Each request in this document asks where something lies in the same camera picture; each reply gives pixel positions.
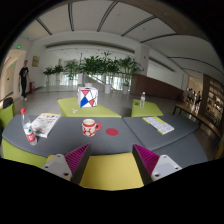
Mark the wooden bench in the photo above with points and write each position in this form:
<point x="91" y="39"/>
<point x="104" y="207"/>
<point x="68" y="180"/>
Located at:
<point x="199" y="117"/>

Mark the black backpack on chair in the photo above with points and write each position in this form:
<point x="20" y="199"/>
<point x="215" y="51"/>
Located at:
<point x="7" y="102"/>

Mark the person in black clothes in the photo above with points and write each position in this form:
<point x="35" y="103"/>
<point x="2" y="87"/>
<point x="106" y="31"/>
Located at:
<point x="23" y="79"/>

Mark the grey right table section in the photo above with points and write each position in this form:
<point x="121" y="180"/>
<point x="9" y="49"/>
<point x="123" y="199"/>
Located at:
<point x="180" y="145"/>

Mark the red white patterned mug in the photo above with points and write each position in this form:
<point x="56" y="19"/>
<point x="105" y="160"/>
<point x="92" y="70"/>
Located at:
<point x="90" y="127"/>

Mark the lime green far left table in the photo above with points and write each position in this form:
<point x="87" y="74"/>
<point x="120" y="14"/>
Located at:
<point x="69" y="108"/>

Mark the red fire extinguisher box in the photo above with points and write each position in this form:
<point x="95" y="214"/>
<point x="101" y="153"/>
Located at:
<point x="32" y="87"/>

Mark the yellow near table section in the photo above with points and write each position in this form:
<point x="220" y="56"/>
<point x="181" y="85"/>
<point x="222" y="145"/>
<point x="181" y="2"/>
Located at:
<point x="112" y="172"/>

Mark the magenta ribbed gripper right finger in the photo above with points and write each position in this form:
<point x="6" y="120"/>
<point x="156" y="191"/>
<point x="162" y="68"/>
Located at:
<point x="153" y="167"/>

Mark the magazine on left table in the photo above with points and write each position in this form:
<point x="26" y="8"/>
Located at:
<point x="44" y="123"/>

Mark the lime green far right table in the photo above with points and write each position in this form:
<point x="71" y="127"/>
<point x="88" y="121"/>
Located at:
<point x="149" y="109"/>

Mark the lime green chair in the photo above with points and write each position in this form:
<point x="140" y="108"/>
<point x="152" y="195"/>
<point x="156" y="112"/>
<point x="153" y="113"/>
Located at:
<point x="6" y="115"/>

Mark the red round coaster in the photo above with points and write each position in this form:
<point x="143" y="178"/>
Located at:
<point x="112" y="131"/>

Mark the clear bottle on far table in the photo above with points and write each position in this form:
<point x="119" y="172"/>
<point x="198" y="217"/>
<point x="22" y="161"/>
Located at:
<point x="142" y="99"/>

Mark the lime green table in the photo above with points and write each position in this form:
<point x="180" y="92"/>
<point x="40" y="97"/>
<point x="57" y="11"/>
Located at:
<point x="149" y="109"/>
<point x="69" y="108"/>

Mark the red-capped water bottle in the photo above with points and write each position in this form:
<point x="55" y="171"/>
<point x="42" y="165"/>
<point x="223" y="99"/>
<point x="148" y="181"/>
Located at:
<point x="26" y="124"/>

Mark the yellow booklet on right table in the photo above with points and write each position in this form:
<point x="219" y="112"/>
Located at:
<point x="160" y="125"/>

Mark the potted green plants row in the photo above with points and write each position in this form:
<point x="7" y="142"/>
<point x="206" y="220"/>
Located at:
<point x="96" y="65"/>

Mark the grey left table section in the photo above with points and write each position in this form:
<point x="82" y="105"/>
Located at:
<point x="66" y="135"/>

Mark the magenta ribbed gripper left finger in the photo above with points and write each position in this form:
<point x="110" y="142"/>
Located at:
<point x="71" y="166"/>

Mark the white red blue cube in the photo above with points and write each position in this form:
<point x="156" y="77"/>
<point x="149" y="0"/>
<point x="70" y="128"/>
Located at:
<point x="87" y="97"/>

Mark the grey table section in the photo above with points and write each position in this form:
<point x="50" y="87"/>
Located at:
<point x="66" y="135"/>
<point x="180" y="145"/>

